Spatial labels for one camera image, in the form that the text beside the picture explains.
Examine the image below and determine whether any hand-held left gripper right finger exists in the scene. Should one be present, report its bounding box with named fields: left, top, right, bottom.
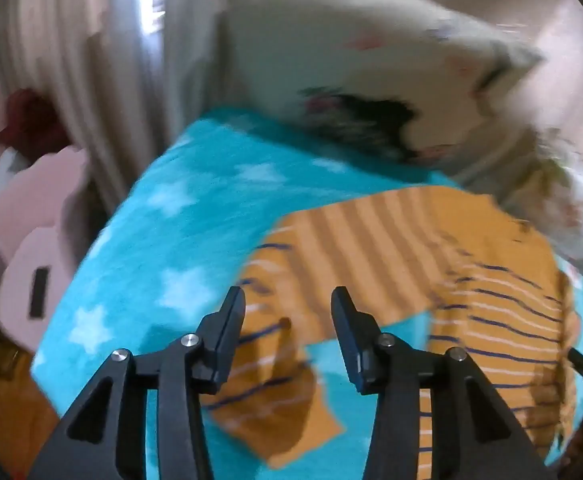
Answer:
left=330, top=286, right=557, bottom=480

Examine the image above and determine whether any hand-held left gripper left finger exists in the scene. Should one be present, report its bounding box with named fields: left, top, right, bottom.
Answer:
left=28, top=286, right=247, bottom=480

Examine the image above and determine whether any yellow striped shirt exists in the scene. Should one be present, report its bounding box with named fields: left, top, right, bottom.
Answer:
left=204, top=185, right=579, bottom=480

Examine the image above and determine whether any blue star printed blanket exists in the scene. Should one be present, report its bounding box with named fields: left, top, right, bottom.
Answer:
left=30, top=107, right=583, bottom=480

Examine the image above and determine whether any white leaf print pillow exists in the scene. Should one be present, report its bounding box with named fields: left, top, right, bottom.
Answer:
left=501, top=130, right=583, bottom=281

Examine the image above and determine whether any pink plush toy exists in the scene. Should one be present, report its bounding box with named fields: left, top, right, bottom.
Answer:
left=0, top=147, right=108, bottom=356

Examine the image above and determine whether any white figure print pillow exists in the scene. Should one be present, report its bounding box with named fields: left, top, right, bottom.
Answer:
left=210, top=0, right=545, bottom=163

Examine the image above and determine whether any beige curtain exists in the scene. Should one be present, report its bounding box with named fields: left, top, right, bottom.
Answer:
left=0, top=0, right=217, bottom=216

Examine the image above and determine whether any dark red cloth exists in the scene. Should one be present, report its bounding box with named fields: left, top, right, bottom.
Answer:
left=0, top=87, right=71, bottom=163

